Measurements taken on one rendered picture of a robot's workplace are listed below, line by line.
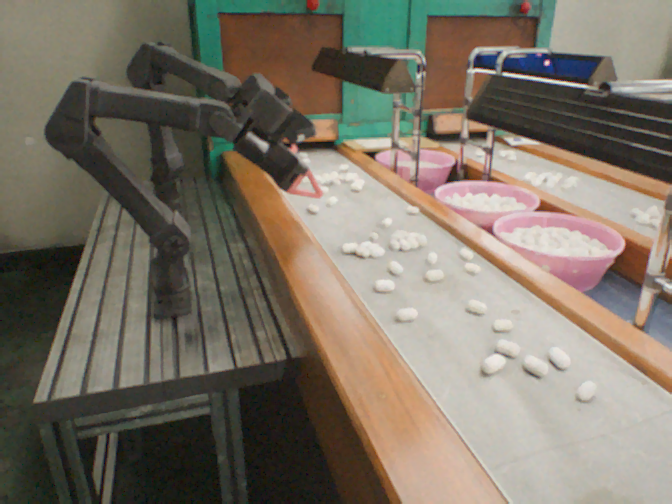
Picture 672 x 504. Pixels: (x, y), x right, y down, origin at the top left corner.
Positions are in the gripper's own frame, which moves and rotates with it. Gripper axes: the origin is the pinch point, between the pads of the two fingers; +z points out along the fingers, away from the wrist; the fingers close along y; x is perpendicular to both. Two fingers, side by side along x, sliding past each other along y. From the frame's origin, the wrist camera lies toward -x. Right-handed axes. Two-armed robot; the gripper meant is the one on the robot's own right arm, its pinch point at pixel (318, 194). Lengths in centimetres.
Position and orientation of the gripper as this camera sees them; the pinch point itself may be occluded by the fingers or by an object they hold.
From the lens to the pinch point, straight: 109.9
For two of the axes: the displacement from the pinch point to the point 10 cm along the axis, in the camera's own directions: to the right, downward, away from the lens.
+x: -6.2, 7.8, 1.2
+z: 7.2, 5.0, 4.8
